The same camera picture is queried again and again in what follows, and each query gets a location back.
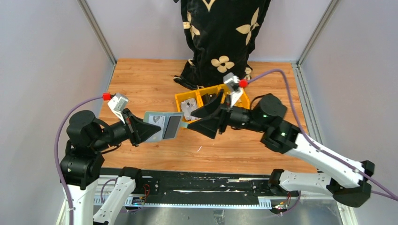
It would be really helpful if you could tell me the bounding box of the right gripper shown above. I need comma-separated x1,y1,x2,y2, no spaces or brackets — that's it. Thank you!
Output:
186,89,266,138

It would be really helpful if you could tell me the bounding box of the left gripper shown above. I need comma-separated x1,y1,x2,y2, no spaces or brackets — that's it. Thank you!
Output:
93,106,161,150

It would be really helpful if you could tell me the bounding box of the silver credit card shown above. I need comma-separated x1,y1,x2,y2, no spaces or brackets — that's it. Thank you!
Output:
148,114,166,131

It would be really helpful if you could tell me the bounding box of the black credit card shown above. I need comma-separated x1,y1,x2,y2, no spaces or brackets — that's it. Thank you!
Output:
163,115,182,140

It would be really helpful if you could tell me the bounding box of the green card holder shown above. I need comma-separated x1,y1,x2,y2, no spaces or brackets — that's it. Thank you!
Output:
143,111,188,143

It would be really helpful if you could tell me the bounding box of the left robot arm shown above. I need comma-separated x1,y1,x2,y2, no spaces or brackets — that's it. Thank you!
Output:
60,109,161,225

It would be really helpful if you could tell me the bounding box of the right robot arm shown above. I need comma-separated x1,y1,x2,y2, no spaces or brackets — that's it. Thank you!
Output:
187,91,375,208

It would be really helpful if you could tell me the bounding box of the black cards stack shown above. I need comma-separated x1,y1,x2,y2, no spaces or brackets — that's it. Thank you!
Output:
201,93,217,105

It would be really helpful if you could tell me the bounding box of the silver cards stack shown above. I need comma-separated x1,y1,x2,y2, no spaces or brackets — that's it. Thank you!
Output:
180,98,199,121

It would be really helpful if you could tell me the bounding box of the yellow three-compartment bin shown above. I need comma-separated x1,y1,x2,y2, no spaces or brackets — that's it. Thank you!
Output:
175,84,250,123

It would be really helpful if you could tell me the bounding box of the black floral blanket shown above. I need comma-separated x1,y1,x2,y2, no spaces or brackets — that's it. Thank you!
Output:
173,0,271,90

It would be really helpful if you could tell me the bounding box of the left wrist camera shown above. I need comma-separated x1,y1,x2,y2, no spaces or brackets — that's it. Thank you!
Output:
107,93,129,123

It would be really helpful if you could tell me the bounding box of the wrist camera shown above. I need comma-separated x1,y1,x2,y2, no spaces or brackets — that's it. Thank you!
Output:
223,73,244,108
107,93,129,123

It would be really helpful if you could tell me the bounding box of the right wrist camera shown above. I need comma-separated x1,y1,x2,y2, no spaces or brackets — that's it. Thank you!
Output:
223,73,244,108

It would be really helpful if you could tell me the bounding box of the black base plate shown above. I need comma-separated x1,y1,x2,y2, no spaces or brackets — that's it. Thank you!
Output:
99,167,300,206

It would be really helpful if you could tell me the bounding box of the aluminium frame rail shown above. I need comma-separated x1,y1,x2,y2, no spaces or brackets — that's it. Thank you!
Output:
67,173,351,209

